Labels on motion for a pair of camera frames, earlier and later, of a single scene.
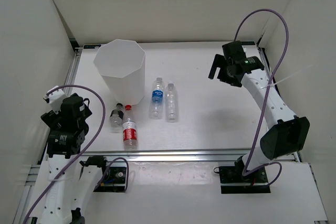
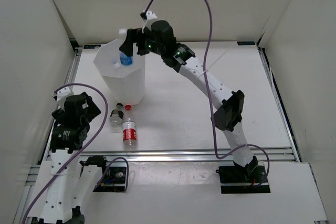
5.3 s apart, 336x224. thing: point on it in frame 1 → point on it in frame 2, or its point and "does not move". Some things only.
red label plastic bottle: x=129 y=130 does not move
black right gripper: x=220 y=62 → x=133 y=34
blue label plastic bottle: x=157 y=108 → x=125 y=59
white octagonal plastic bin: x=121 y=63 does not move
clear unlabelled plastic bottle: x=171 y=103 → x=116 y=65
